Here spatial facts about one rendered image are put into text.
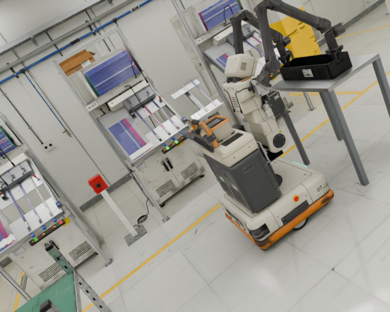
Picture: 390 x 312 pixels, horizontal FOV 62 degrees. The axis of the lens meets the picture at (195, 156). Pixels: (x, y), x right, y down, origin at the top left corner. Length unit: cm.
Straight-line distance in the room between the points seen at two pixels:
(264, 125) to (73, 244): 236
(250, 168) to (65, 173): 353
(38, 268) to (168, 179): 160
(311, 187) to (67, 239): 247
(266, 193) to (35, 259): 247
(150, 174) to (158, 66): 220
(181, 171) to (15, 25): 297
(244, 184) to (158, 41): 363
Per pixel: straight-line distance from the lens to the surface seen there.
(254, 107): 229
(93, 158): 515
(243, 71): 222
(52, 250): 148
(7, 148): 361
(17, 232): 340
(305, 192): 236
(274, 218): 230
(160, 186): 368
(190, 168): 376
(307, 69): 253
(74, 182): 520
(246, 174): 212
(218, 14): 409
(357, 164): 254
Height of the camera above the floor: 155
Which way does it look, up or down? 20 degrees down
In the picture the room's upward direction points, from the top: 31 degrees counter-clockwise
